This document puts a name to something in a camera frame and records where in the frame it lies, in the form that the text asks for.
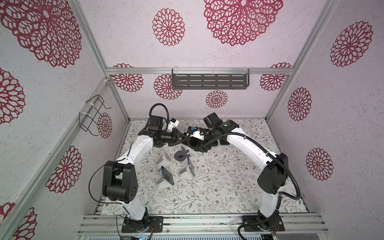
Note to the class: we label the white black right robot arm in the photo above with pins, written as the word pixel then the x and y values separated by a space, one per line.
pixel 275 179

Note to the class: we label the aluminium front rail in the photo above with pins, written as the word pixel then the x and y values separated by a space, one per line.
pixel 210 224

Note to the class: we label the blue edged phone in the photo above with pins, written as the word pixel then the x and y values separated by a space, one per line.
pixel 224 142

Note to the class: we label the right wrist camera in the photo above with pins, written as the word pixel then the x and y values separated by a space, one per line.
pixel 197 132

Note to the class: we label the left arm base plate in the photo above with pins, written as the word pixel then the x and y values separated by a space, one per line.
pixel 146 225

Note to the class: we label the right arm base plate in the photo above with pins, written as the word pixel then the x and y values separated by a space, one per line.
pixel 254 224

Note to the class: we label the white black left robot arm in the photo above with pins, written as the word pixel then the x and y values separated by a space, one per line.
pixel 120 182

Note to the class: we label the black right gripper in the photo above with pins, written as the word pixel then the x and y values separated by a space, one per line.
pixel 201 146

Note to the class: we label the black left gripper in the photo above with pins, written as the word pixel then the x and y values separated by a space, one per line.
pixel 176 140

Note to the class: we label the blue phone front stand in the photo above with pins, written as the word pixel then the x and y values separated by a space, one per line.
pixel 167 176

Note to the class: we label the grey slotted wall shelf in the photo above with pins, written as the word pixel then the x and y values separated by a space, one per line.
pixel 209 81

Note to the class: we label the green phone right stand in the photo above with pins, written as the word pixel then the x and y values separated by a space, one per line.
pixel 191 166

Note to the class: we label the dark round stand centre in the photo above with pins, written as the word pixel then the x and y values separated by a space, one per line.
pixel 181 155

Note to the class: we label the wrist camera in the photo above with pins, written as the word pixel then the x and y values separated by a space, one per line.
pixel 160 123
pixel 197 132

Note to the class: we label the white stand front left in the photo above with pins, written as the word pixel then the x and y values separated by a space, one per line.
pixel 164 183

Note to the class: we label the black wire wall rack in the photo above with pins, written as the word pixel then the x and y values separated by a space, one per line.
pixel 96 121

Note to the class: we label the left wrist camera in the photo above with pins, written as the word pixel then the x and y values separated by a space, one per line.
pixel 160 123

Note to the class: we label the silver white stand right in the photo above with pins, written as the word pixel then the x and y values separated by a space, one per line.
pixel 185 174

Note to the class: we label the silver stand upper left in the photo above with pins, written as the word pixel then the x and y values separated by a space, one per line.
pixel 164 160

